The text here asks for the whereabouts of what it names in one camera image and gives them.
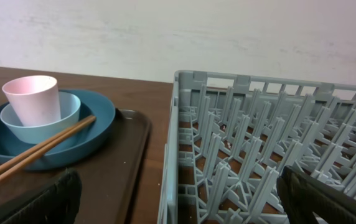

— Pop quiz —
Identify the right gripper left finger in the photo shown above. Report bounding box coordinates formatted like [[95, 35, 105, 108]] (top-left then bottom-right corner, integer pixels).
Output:
[[0, 169, 82, 223]]

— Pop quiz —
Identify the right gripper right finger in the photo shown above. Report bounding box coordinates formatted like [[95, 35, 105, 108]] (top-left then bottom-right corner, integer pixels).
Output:
[[276, 166, 356, 224]]

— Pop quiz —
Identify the wooden chopstick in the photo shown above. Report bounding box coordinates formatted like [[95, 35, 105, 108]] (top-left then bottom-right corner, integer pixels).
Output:
[[0, 115, 96, 174], [0, 116, 97, 196]]

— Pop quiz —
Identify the grey dishwasher rack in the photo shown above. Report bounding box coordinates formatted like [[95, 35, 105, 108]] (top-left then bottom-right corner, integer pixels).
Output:
[[158, 70, 356, 223]]

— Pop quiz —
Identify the brown serving tray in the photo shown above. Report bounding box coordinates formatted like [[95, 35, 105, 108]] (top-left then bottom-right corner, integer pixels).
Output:
[[0, 110, 151, 223]]

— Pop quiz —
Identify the dark blue plate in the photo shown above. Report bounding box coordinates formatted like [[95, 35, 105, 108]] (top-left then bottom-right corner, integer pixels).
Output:
[[0, 90, 116, 170]]

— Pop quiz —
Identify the light blue bowl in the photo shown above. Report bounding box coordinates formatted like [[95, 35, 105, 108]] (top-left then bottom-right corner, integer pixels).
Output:
[[0, 91, 81, 144]]

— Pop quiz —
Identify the pink cup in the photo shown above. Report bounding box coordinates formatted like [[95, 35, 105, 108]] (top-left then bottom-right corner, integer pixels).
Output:
[[2, 75, 61, 126]]

